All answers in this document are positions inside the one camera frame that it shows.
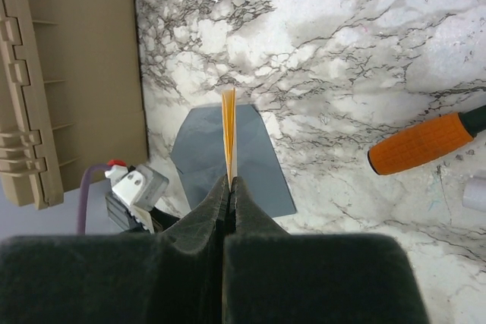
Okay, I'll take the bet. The orange handled screwdriver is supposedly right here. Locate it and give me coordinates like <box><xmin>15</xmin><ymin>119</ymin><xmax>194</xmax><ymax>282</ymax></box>
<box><xmin>368</xmin><ymin>106</ymin><xmax>485</xmax><ymax>175</ymax></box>

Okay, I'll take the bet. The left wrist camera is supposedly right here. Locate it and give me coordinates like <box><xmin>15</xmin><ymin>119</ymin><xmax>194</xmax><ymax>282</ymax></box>
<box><xmin>105</xmin><ymin>160</ymin><xmax>169</xmax><ymax>233</ymax></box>

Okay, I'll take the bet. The white green glue stick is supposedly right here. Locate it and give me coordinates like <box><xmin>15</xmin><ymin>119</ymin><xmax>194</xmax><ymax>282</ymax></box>
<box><xmin>462</xmin><ymin>177</ymin><xmax>486</xmax><ymax>212</ymax></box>

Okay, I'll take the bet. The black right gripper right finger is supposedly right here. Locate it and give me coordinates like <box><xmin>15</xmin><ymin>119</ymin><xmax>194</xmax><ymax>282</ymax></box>
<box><xmin>223</xmin><ymin>177</ymin><xmax>289</xmax><ymax>323</ymax></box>

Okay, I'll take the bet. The tan plastic tool case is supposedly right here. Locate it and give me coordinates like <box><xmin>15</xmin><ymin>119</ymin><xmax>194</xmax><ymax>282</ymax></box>
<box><xmin>1</xmin><ymin>0</ymin><xmax>148</xmax><ymax>209</ymax></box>

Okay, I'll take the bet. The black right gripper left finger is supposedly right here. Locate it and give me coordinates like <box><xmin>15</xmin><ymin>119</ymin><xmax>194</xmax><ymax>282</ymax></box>
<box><xmin>159</xmin><ymin>176</ymin><xmax>230</xmax><ymax>323</ymax></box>

